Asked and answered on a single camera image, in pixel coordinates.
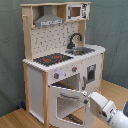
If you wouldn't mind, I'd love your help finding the red oven knob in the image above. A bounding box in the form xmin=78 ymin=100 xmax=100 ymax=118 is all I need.
xmin=71 ymin=66 xmax=78 ymax=73
xmin=54 ymin=73 xmax=59 ymax=79

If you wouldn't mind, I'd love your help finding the black faucet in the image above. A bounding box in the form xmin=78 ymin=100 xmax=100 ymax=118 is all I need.
xmin=67 ymin=33 xmax=82 ymax=49

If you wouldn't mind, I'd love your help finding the wooden toy kitchen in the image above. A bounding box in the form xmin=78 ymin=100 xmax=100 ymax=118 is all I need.
xmin=22 ymin=2 xmax=105 ymax=128

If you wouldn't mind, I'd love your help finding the red right oven knob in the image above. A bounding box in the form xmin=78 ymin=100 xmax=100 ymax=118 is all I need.
xmin=71 ymin=66 xmax=78 ymax=73

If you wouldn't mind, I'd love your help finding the black stove top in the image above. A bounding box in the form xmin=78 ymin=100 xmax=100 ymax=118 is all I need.
xmin=34 ymin=53 xmax=70 ymax=66

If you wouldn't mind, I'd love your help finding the grey cabinet door handle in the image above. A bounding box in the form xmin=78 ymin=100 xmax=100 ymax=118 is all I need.
xmin=82 ymin=76 xmax=86 ymax=90

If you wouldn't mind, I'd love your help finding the metal sink basin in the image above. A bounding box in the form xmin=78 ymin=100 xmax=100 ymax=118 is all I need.
xmin=65 ymin=47 xmax=95 ymax=56

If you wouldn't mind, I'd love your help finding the white oven door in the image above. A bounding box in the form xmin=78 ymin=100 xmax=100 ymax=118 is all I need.
xmin=48 ymin=85 xmax=92 ymax=128

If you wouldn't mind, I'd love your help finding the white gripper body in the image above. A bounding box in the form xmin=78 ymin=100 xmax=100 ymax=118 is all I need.
xmin=83 ymin=92 xmax=116 ymax=122

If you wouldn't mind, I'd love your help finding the grey ice dispenser panel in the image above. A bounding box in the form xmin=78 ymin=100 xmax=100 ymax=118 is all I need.
xmin=87 ymin=65 xmax=96 ymax=83

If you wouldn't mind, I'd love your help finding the toy microwave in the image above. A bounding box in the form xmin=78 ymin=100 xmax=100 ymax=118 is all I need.
xmin=66 ymin=3 xmax=90 ymax=21

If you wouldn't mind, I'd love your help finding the grey range hood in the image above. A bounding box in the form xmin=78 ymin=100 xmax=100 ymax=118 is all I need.
xmin=34 ymin=5 xmax=64 ymax=27

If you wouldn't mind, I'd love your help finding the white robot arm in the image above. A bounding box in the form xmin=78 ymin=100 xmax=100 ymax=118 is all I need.
xmin=83 ymin=91 xmax=128 ymax=128

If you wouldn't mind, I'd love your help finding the red left oven knob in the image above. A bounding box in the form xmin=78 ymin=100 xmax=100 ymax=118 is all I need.
xmin=54 ymin=73 xmax=59 ymax=79

